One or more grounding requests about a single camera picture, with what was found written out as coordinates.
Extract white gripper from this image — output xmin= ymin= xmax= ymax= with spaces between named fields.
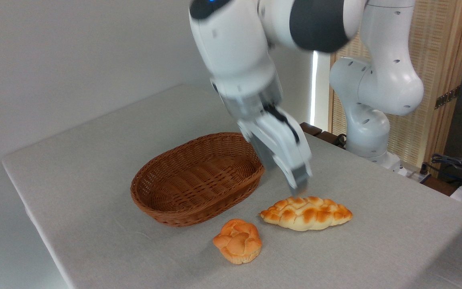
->
xmin=237 ymin=108 xmax=314 ymax=196

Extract long braided bread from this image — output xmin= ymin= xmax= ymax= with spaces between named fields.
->
xmin=259 ymin=196 xmax=353 ymax=232

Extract round knotted bread roll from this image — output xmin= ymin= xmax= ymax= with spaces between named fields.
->
xmin=213 ymin=218 xmax=263 ymax=265

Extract brown wicker basket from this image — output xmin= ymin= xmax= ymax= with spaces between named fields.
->
xmin=130 ymin=132 xmax=265 ymax=228

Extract white power strip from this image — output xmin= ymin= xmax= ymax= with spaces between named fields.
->
xmin=404 ymin=166 xmax=432 ymax=184

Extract dark metal screen hinge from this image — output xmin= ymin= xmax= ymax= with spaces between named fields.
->
xmin=434 ymin=85 xmax=461 ymax=110

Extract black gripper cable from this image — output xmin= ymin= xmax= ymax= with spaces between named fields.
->
xmin=264 ymin=104 xmax=300 ymax=144

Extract grey cable bundle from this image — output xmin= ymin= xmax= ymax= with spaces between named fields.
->
xmin=430 ymin=153 xmax=462 ymax=190

